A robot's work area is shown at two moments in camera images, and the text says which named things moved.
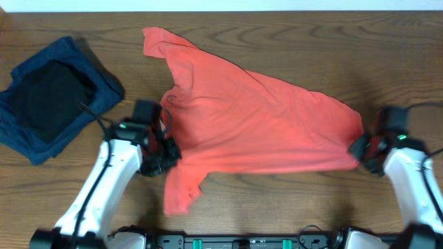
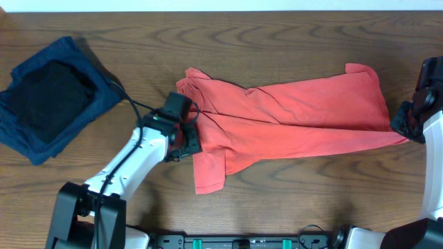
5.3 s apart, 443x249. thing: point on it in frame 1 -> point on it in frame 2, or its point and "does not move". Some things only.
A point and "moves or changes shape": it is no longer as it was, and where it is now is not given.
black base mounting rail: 142,237 does not move
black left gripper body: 166,156 -> 191,139
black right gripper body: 362,148 -> 405,122
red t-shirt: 228,120 moves or changes shape
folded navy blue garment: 108,89 does not move
